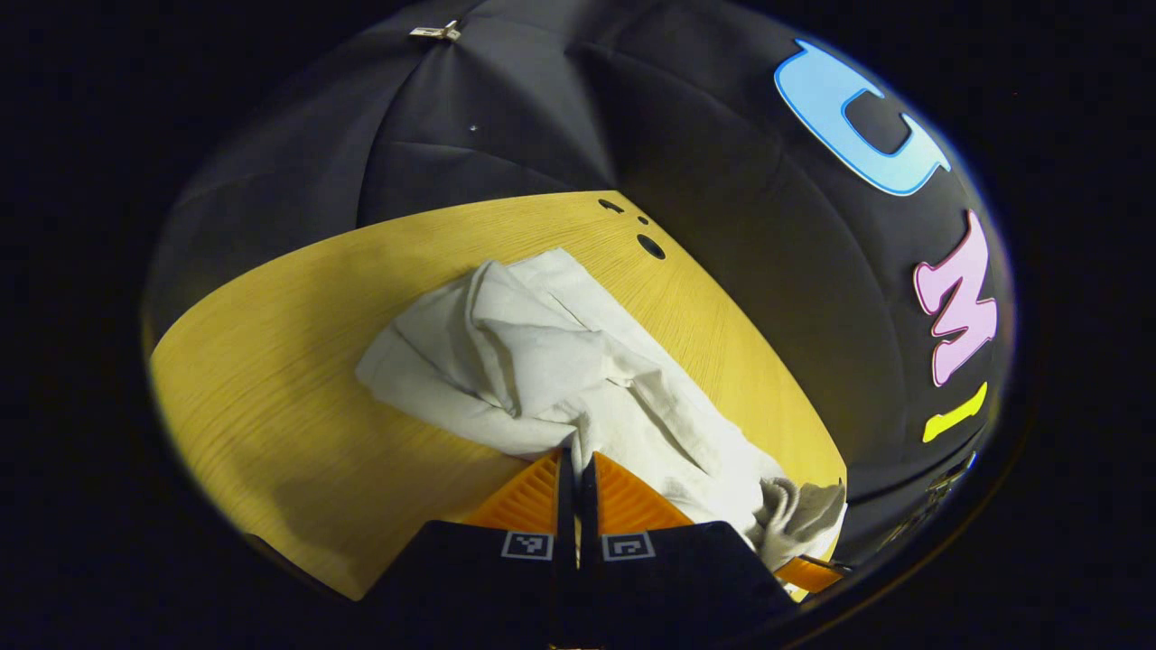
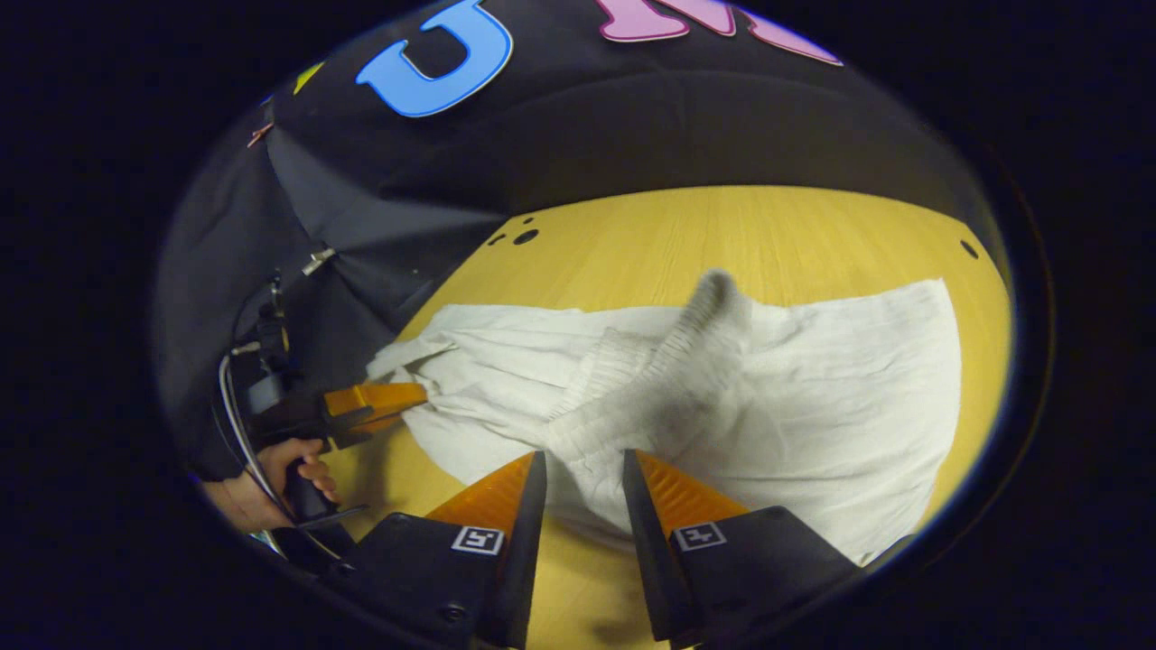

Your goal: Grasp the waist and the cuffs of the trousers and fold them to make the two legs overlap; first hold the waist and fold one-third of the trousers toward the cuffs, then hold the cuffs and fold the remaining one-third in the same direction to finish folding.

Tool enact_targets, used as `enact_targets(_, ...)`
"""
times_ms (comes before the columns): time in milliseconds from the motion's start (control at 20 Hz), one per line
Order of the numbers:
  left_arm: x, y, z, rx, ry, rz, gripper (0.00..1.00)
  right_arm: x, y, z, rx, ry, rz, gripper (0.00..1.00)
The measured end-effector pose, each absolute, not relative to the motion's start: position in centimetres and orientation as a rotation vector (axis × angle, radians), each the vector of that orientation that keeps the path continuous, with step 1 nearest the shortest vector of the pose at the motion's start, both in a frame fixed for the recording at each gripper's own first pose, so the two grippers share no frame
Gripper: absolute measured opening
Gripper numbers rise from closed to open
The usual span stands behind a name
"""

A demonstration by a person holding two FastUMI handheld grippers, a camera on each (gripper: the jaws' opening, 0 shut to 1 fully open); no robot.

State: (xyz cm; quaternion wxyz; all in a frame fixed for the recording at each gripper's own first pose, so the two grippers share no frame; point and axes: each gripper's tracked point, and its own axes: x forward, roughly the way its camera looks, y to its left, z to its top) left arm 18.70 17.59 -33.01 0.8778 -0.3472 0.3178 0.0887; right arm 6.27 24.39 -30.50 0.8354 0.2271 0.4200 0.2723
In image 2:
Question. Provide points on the silver backdrop clip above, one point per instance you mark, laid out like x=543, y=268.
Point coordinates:
x=318, y=262

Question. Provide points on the white jeans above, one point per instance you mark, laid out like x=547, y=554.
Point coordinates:
x=831, y=388

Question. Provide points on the black backdrop cloth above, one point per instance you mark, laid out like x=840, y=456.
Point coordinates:
x=587, y=126

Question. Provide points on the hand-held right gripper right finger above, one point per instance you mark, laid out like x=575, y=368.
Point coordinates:
x=646, y=560

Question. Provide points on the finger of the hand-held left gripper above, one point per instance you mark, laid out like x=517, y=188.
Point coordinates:
x=379, y=399
x=357, y=431

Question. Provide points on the red backdrop clip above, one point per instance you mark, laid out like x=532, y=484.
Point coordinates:
x=260, y=134

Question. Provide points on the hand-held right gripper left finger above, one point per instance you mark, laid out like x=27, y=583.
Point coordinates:
x=524, y=560

